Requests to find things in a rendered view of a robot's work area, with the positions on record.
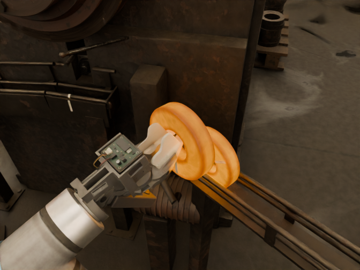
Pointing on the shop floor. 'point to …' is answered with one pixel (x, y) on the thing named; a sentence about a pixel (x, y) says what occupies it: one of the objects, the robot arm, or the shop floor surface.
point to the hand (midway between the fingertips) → (180, 135)
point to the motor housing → (167, 222)
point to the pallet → (273, 36)
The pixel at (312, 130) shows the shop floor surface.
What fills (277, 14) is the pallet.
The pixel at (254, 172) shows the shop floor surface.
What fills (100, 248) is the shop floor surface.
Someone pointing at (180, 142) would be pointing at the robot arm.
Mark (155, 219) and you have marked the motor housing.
